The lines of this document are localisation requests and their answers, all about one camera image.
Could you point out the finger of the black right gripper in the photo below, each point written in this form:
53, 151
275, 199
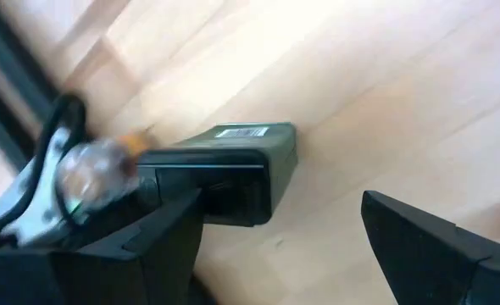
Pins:
118, 220

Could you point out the dark green spice tin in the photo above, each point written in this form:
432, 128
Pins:
250, 169

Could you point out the glass jar orange spice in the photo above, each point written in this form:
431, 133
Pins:
93, 173

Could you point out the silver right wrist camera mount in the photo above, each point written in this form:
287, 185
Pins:
34, 216

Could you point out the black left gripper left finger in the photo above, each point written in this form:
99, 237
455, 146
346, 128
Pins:
106, 279

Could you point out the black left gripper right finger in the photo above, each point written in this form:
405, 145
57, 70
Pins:
436, 271

